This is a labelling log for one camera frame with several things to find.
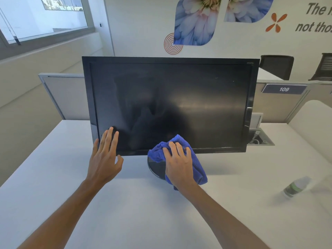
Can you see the person's left forearm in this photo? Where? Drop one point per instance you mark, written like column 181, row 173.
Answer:
column 57, row 217

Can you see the black slatted office chair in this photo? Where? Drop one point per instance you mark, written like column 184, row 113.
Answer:
column 323, row 67

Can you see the grey framed window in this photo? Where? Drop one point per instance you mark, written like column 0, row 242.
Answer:
column 44, row 20

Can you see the frosted desk divider panel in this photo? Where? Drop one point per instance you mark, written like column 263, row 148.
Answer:
column 313, row 124

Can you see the black acer monitor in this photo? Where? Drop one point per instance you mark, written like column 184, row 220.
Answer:
column 168, row 101

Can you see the blue number sign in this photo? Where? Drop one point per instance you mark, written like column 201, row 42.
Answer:
column 284, row 89

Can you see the grey side partition panel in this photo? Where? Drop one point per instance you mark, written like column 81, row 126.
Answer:
column 64, row 95

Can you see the blue flower wall decal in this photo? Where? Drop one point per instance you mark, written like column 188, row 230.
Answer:
column 197, row 23

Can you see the black mesh office chair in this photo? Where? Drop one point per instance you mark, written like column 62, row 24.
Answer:
column 277, row 66

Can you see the person's right hand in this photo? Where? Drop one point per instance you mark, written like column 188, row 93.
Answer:
column 179, row 168

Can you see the beige cubicle partition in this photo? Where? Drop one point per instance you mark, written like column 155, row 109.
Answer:
column 316, row 93
column 275, row 106

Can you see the blind pull wand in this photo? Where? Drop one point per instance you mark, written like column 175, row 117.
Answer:
column 16, row 40

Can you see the blue microfiber cloth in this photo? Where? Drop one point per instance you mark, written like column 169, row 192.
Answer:
column 199, row 168

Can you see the person's right forearm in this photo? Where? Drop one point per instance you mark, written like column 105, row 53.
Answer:
column 223, row 220

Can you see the person's left hand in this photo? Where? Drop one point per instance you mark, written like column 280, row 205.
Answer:
column 103, row 163

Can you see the small white spray bottle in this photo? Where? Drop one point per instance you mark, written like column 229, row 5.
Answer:
column 295, row 187

